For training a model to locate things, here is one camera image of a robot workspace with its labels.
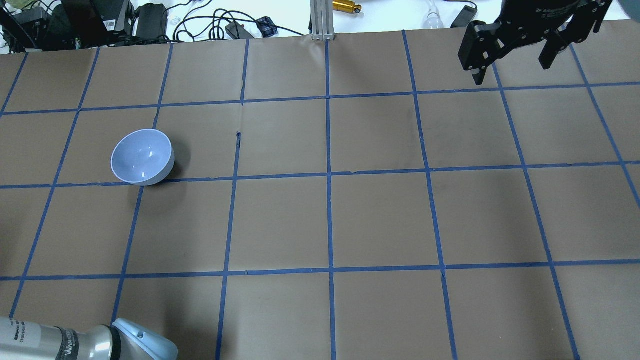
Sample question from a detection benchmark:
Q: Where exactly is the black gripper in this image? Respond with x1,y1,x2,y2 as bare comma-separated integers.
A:
458,0,613,86

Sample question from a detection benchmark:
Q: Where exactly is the blue bowl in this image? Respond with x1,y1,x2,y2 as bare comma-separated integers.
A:
110,129,175,187

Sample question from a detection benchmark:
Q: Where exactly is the black power adapter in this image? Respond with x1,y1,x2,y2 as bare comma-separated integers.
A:
450,6,478,28

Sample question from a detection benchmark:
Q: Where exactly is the white light bulb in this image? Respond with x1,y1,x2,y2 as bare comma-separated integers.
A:
423,0,445,30

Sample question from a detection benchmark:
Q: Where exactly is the yellow tool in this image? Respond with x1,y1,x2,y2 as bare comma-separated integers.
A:
333,0,362,14

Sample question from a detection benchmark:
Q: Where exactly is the black power brick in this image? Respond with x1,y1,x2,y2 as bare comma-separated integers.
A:
134,3,168,39

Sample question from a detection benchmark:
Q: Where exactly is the aluminium frame post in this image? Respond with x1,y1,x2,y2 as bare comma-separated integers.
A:
310,0,336,41

